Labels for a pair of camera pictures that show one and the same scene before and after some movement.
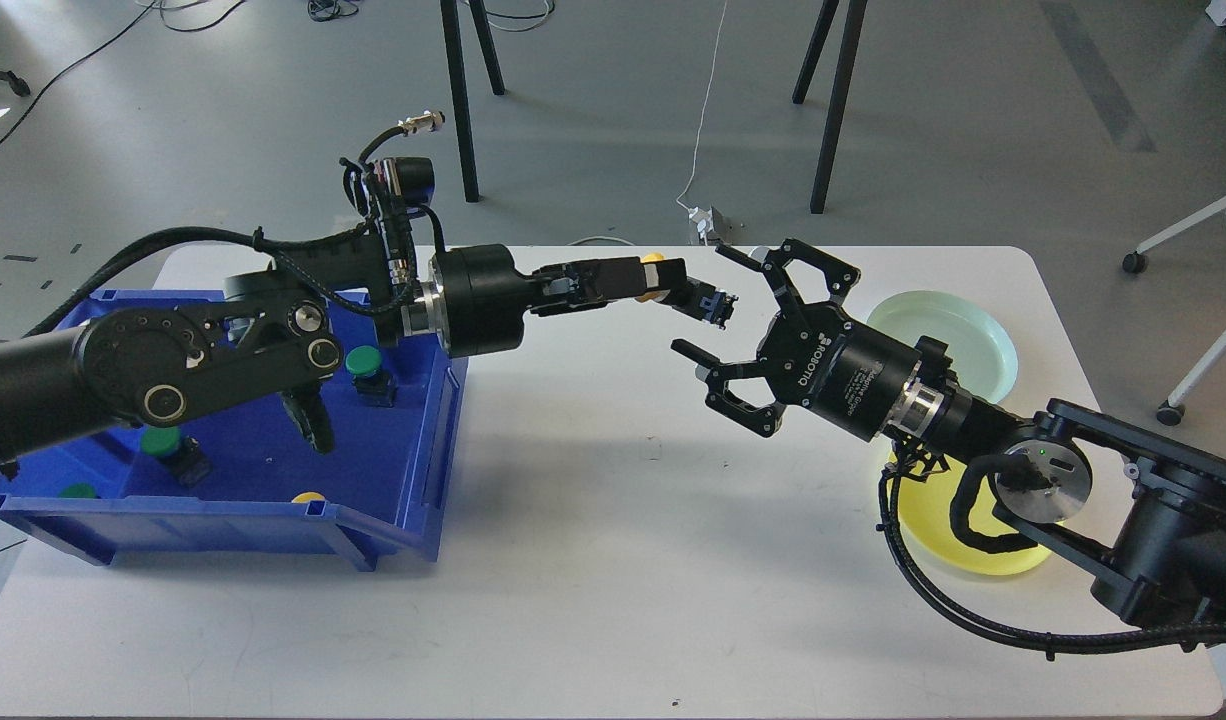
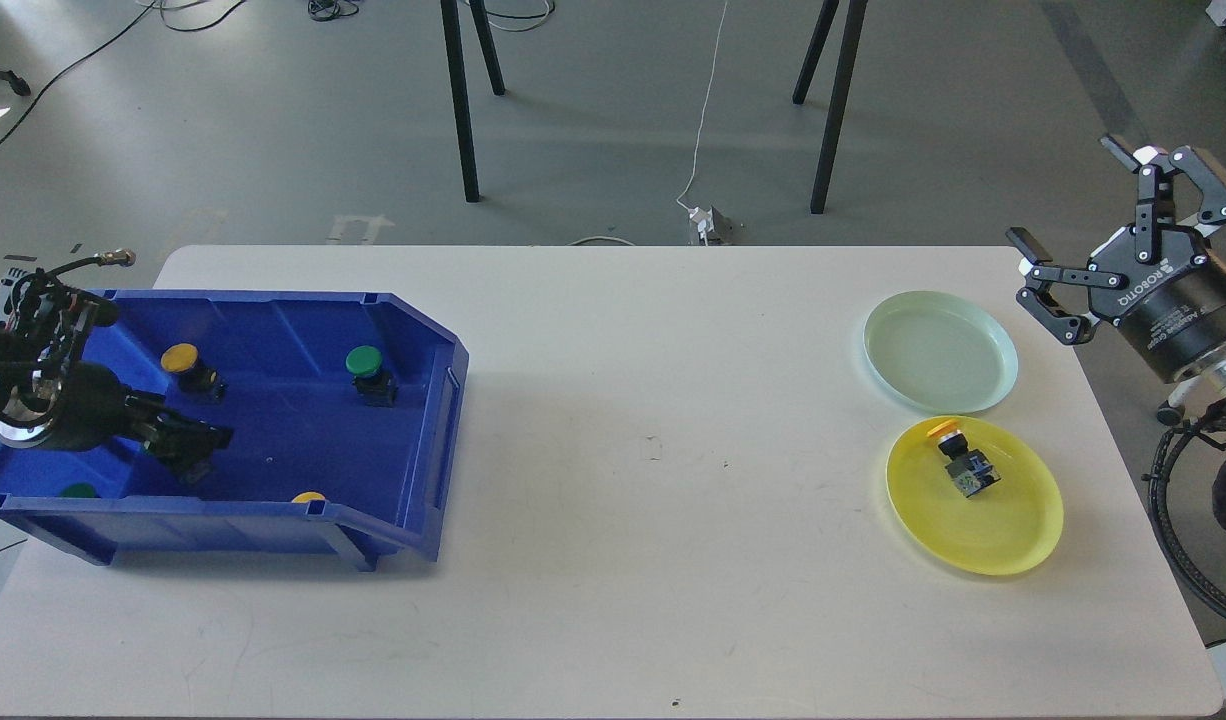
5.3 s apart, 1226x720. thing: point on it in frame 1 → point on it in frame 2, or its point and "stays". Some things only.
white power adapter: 703,219 stays
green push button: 375,387 stays
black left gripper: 484,295 → 92,407
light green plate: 983,354 stays
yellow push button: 646,259 → 973,471
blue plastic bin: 237,483 stays
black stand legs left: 462,87 stays
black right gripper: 813,355 → 1185,305
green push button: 78,490 stays
